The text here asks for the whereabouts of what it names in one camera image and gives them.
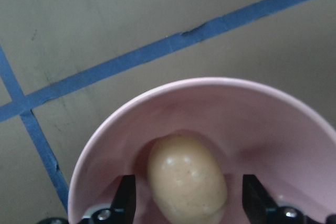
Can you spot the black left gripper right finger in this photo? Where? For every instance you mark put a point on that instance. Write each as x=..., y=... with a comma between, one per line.
x=260, y=206

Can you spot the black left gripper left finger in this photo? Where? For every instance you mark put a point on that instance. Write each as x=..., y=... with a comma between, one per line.
x=123, y=207

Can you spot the pink bowl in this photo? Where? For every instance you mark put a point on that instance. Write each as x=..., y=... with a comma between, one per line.
x=250, y=128

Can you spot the beige egg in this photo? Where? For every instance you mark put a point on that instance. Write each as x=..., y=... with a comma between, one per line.
x=186, y=181

